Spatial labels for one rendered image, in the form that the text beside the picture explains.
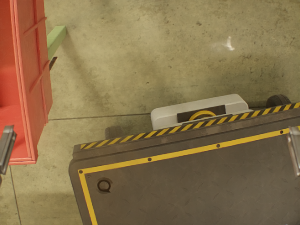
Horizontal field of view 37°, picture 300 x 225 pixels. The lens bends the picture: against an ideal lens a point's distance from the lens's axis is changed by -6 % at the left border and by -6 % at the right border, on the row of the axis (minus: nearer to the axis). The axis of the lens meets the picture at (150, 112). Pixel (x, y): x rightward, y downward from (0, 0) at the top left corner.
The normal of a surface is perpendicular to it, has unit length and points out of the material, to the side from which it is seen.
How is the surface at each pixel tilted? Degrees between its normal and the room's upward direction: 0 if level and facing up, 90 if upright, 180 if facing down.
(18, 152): 90
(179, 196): 0
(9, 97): 0
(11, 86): 0
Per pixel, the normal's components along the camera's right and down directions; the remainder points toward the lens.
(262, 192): 0.09, 0.30
